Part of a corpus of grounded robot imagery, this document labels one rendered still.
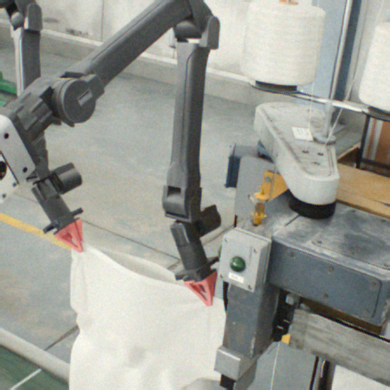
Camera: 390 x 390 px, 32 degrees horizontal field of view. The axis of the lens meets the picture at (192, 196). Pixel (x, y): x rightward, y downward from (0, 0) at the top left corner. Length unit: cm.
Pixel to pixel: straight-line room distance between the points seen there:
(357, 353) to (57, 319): 209
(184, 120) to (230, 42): 567
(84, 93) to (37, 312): 224
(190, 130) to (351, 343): 55
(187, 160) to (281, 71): 27
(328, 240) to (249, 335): 25
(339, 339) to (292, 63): 57
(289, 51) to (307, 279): 48
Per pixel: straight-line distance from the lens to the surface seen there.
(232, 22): 709
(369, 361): 145
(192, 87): 147
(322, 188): 129
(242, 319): 132
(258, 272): 121
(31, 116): 117
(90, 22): 816
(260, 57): 145
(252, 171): 166
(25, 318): 334
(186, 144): 147
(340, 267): 119
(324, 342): 146
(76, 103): 121
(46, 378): 237
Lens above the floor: 187
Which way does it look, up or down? 23 degrees down
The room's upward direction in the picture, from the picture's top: 6 degrees clockwise
